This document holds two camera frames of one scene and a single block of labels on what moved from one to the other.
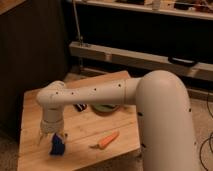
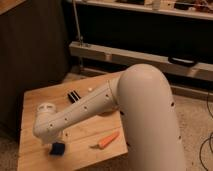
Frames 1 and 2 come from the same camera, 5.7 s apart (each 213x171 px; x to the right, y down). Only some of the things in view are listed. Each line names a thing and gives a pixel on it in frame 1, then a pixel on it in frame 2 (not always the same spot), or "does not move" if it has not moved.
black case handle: (182, 61) does not move
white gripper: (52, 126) to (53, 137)
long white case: (145, 61) does not move
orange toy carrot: (106, 140) does not move
